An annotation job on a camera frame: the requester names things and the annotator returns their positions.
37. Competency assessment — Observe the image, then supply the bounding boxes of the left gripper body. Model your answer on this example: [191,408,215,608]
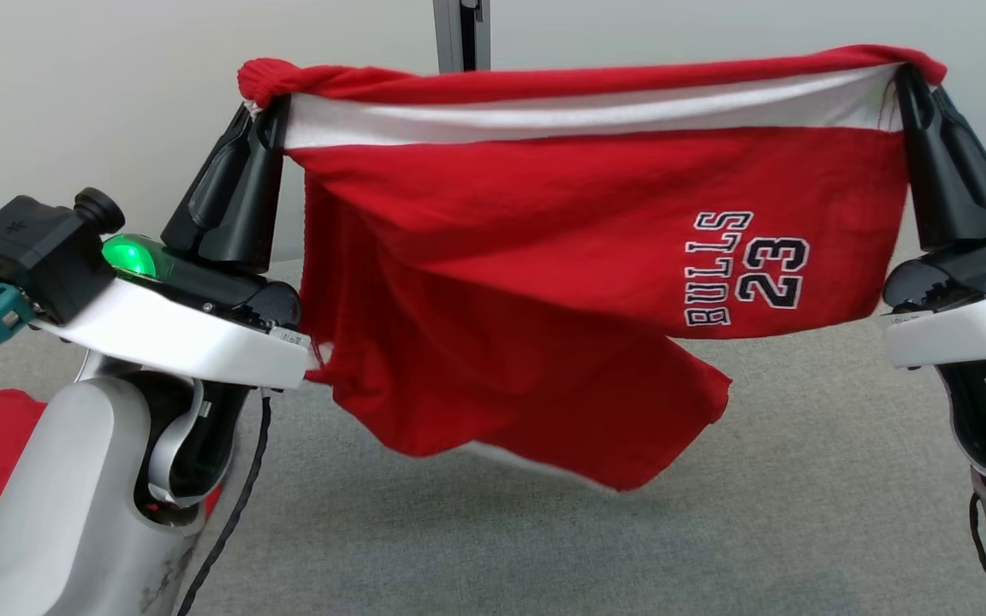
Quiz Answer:
[31,233,318,390]

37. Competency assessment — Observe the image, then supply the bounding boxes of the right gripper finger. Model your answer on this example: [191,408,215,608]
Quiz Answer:
[895,67,986,252]
[930,86,986,230]

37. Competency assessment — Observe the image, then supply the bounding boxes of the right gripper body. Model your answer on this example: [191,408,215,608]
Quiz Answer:
[882,201,986,369]

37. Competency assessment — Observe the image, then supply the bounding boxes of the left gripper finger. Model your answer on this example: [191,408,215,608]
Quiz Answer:
[198,96,291,273]
[161,107,258,251]

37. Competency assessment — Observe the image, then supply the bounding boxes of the red Bulls 23 shorts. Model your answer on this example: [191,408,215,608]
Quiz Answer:
[238,44,947,493]

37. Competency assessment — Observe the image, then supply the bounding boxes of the grey fabric sofa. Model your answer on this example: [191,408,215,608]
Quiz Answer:
[0,248,986,616]

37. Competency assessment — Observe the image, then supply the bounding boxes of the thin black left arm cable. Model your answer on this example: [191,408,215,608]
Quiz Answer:
[176,389,273,616]

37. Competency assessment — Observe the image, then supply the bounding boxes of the grey metal partition post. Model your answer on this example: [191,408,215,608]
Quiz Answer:
[433,0,492,74]

